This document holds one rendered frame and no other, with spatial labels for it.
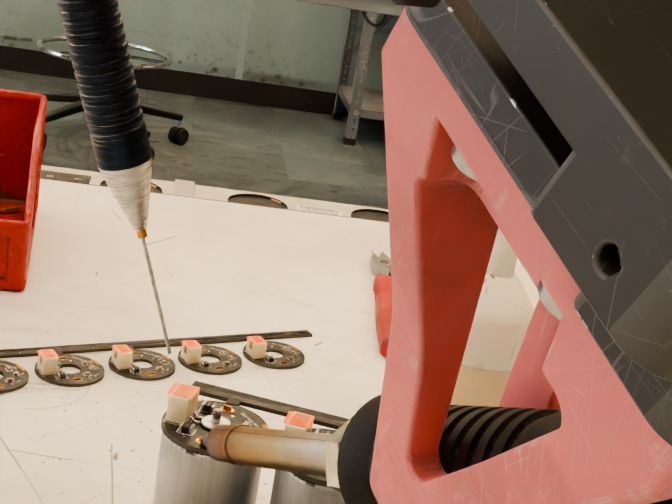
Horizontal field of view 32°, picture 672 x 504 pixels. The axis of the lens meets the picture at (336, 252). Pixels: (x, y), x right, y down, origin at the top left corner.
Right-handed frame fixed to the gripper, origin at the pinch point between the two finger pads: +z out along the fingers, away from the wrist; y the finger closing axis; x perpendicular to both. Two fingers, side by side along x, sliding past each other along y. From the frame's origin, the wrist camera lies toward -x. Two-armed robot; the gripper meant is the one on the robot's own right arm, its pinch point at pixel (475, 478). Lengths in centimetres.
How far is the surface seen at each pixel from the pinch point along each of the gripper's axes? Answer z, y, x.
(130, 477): 17.1, -2.7, -10.3
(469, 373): 14.0, -14.7, -10.5
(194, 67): 253, -199, -312
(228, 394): 8.6, -1.8, -7.5
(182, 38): 245, -193, -319
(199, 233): 27.4, -15.7, -29.1
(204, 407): 8.2, -0.8, -6.9
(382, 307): 20.5, -18.3, -18.4
